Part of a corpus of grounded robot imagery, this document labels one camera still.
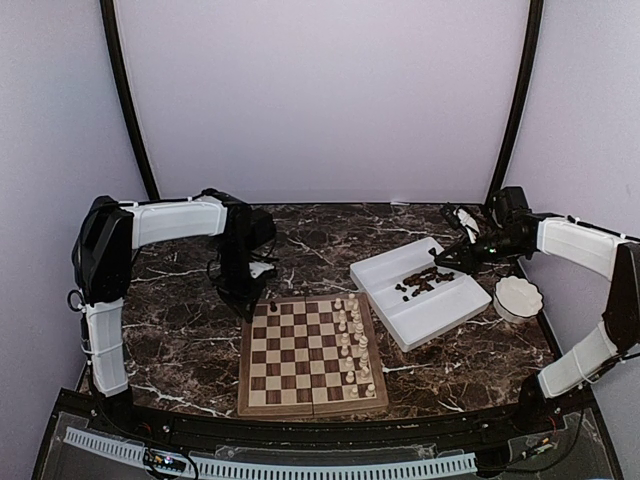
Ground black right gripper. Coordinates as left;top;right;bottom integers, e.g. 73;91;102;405
436;228;529;275

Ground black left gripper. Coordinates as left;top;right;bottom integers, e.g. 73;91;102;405
212;234;267;321

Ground wooden chess board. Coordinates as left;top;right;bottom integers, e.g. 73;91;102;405
237;293;389;420

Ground white divided plastic tray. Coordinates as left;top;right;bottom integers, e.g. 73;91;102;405
350;237;491;352

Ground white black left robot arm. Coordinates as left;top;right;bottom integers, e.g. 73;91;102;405
67;188;277;436

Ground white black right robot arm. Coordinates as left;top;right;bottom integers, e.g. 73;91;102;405
432;186;639;434

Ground pile of dark chess pieces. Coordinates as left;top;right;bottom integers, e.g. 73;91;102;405
394;266;456;302

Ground white chess piece row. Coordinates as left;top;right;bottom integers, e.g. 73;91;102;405
323;293;384;403

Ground white scalloped bowl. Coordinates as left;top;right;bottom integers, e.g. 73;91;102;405
493;276;544;324

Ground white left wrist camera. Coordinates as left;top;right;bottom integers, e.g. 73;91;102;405
249;261;277;280

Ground black front rail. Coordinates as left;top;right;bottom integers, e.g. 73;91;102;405
54;394;591;456

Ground white slotted cable duct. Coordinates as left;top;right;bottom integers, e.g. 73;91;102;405
63;427;477;479

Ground right black frame post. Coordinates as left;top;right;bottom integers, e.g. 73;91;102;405
484;0;544;207

